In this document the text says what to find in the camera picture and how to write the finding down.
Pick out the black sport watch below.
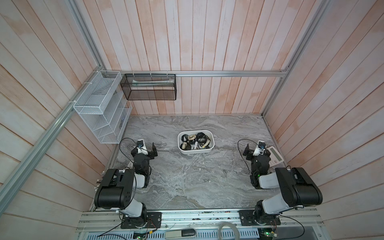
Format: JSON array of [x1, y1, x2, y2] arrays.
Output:
[[180, 142, 192, 151]]

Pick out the yellow cream band watch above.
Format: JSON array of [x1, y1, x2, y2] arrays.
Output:
[[188, 134, 197, 141]]

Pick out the gold metal link watch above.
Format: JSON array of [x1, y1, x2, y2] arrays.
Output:
[[202, 139, 211, 149]]

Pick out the black watch long strap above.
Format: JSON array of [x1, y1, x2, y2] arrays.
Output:
[[196, 131, 211, 145]]

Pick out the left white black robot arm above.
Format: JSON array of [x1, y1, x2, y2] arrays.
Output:
[[94, 140, 158, 228]]

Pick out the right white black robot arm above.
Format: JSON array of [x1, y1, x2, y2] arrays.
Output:
[[239, 141, 323, 226]]

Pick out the white plastic storage box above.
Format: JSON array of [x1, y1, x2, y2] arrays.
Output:
[[177, 130, 215, 155]]

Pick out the pink white calculator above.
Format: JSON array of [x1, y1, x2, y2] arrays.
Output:
[[267, 146, 284, 167]]

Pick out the grey black handheld device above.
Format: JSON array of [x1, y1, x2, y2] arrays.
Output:
[[165, 229, 197, 240]]

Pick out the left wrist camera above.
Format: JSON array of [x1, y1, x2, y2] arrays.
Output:
[[136, 139, 148, 155]]

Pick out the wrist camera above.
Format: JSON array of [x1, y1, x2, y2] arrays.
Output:
[[253, 141, 266, 156], [136, 139, 148, 155]]

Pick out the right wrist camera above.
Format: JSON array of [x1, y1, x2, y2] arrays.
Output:
[[253, 141, 266, 156]]

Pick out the white wire mesh shelf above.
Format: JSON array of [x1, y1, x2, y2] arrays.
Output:
[[74, 71, 133, 144]]

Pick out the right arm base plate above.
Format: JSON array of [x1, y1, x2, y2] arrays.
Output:
[[239, 210, 281, 226]]

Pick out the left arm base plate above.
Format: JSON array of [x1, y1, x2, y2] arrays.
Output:
[[121, 212, 162, 229]]

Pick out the black mesh wall basket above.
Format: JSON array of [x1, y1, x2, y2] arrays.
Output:
[[120, 73, 177, 101]]

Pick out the grey coiled hose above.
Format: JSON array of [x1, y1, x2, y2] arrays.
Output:
[[216, 221, 241, 240]]

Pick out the horizontal aluminium rail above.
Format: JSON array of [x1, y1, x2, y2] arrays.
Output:
[[120, 70, 288, 77]]

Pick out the front aluminium mounting rail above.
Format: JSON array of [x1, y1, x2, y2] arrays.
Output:
[[76, 208, 325, 233]]

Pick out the left aluminium frame rail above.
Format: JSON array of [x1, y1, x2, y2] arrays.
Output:
[[1, 66, 105, 215]]

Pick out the right aluminium frame post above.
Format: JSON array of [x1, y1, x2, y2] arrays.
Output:
[[261, 1, 333, 119]]

